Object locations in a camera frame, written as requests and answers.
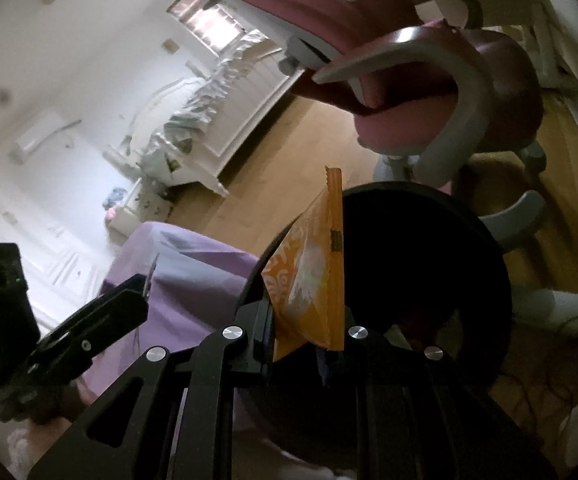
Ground white nightstand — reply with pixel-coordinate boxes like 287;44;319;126
105;186;174;237

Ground pink desk chair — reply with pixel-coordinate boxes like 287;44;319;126
219;0;578;335

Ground white bed with ruffled bedding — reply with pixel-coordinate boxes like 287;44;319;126
106;29;310;197

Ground window with striped blind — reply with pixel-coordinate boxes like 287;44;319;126
166;0;250;55

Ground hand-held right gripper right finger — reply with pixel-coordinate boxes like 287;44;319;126
318;309;558;480

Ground purple tablecloth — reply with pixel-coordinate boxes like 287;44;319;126
86;222;270;436

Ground black floor cables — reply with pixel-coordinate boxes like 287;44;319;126
494;310;578;443

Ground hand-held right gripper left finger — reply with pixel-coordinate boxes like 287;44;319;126
26;294;276;480

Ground black round waste bin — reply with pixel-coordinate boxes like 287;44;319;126
236;182;514;466

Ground orange snack packet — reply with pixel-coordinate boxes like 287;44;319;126
261;165;346;362

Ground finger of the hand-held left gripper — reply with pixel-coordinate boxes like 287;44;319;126
29;254;160;376

